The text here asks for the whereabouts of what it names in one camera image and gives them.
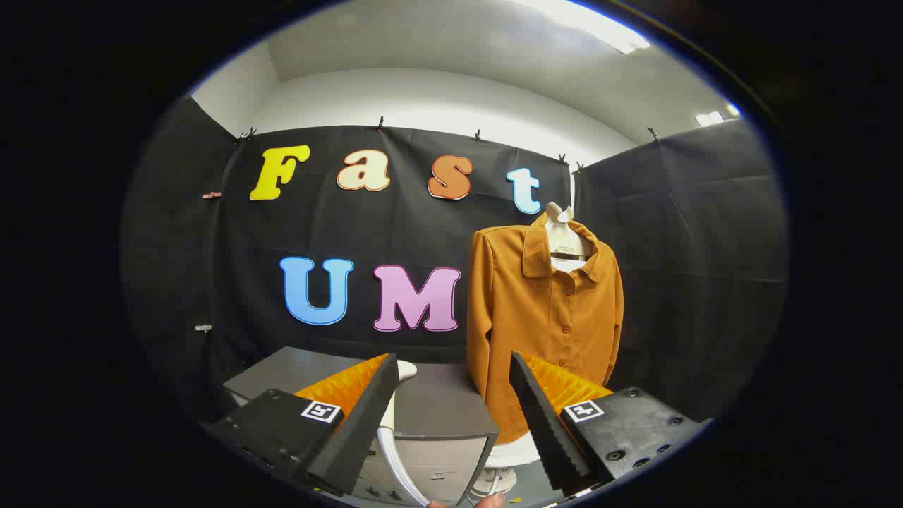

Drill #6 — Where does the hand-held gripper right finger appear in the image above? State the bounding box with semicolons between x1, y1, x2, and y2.
509;351;710;498

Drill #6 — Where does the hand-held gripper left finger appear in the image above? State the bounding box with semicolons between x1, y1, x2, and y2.
205;353;401;498

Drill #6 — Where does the orange button shirt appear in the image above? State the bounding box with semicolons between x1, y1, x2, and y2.
466;212;625;447

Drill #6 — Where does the grey drawer cabinet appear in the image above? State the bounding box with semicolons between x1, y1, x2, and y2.
222;346;500;506

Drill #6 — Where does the white mannequin torso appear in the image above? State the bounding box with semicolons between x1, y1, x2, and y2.
473;202;588;496

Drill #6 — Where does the black backdrop cloth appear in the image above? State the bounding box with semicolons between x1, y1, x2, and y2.
212;126;574;368
570;119;787;424
120;95;237;424

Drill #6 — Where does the row of black cloth clips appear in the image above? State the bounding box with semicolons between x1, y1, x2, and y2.
238;116;662;174

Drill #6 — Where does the ceiling light panel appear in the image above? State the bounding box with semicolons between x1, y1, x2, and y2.
695;104;741;128
515;0;651;55

